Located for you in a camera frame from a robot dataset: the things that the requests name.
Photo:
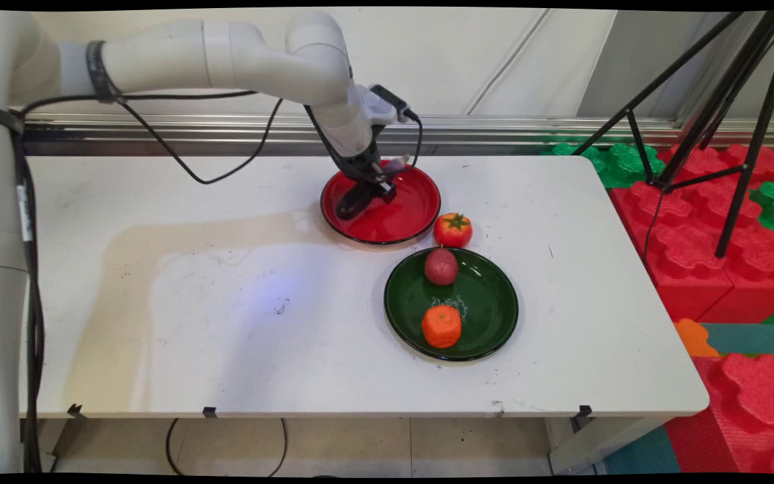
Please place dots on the white table leg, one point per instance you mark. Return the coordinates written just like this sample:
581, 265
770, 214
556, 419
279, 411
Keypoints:
595, 447

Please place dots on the teal foam mat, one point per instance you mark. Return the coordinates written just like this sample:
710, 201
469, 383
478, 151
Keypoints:
753, 338

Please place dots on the orange foam piece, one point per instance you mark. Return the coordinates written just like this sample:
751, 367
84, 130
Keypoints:
694, 338

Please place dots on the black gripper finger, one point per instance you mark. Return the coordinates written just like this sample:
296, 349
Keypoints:
360, 191
387, 190

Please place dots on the black table edge clip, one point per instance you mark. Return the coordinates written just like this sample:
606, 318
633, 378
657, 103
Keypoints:
584, 412
76, 410
209, 411

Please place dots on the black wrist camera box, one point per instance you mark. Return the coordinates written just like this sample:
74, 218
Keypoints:
387, 101

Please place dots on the red toy tomato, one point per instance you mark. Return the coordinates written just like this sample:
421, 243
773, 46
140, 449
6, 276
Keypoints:
453, 230

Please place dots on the dark green round plate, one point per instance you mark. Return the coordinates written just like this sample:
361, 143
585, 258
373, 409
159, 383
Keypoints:
488, 302

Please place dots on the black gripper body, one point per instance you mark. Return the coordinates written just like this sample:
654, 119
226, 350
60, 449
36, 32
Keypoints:
353, 161

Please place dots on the dark red toy fruit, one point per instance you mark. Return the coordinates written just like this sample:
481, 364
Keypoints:
441, 267

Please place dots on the orange toy tangerine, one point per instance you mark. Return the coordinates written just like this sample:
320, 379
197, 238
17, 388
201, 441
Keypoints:
441, 326

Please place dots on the black camera tripod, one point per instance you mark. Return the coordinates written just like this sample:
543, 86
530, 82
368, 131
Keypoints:
736, 101

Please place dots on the red round plate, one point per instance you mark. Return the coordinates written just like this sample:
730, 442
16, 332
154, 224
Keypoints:
407, 218

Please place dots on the large red foam block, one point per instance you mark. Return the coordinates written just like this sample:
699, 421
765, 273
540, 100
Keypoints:
689, 242

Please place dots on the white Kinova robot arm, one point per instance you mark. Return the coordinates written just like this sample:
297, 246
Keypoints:
226, 60

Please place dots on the purple toy eggplant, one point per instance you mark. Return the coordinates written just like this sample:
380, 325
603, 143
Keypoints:
350, 207

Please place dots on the aluminium wall rail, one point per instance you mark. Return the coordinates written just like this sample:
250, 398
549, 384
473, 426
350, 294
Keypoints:
528, 129

